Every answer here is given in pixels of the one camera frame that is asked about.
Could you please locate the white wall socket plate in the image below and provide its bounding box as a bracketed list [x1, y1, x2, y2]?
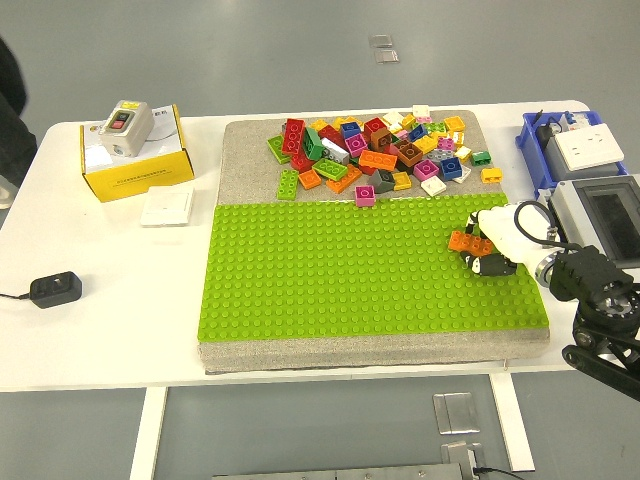
[555, 123, 626, 171]

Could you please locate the yellow white cardboard box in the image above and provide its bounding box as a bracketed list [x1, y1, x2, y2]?
[78, 103, 196, 204]

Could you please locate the metal floor plate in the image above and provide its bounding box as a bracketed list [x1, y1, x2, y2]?
[432, 392, 481, 435]
[439, 442, 486, 474]

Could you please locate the green studded baseplate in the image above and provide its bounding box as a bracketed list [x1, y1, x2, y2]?
[198, 190, 551, 345]

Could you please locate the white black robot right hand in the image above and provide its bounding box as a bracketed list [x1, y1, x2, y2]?
[459, 203, 550, 280]

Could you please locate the grey push-button switch box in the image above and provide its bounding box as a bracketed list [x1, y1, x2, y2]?
[98, 99, 155, 158]

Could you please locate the lime two-by-three brick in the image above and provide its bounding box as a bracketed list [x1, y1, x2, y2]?
[312, 157, 349, 182]

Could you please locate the orange two-by-four brick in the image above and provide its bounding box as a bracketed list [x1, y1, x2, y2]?
[448, 229, 496, 257]

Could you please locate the blue plastic bin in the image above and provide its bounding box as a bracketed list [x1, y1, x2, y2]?
[515, 109, 629, 200]

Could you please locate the black floor cable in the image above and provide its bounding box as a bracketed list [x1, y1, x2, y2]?
[472, 465, 526, 480]

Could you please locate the steel floor bar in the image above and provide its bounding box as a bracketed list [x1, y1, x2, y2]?
[212, 462, 469, 480]

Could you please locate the black power adapter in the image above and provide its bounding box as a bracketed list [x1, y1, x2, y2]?
[29, 271, 84, 310]

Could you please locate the dark grey brick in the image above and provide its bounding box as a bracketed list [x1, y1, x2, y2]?
[372, 168, 397, 195]

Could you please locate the grey enclosure with dark window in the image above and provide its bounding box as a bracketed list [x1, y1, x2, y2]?
[537, 174, 640, 269]

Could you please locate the red two-by-four brick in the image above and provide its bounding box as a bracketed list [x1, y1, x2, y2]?
[281, 118, 307, 155]

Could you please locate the orange long brick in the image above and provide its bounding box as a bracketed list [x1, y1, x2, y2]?
[326, 164, 363, 195]

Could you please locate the white table leg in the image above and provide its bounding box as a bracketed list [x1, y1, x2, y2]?
[128, 387, 169, 480]
[488, 373, 536, 472]

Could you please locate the white wall switch plate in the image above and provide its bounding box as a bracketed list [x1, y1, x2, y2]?
[139, 185, 195, 227]

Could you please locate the grey long brick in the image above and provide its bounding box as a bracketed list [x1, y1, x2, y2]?
[321, 137, 351, 164]

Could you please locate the grey metal box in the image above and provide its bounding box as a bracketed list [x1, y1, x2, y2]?
[544, 135, 629, 182]

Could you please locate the grey-brown mat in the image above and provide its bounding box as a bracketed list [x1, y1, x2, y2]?
[198, 108, 553, 375]

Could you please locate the black connector with wire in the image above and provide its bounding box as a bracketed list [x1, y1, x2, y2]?
[535, 119, 565, 147]

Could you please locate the small white breaker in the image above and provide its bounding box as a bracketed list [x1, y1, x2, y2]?
[563, 110, 594, 132]

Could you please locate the dark green brick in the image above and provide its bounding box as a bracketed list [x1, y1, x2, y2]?
[302, 127, 326, 161]

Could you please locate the person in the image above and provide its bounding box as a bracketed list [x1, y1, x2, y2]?
[0, 34, 39, 210]

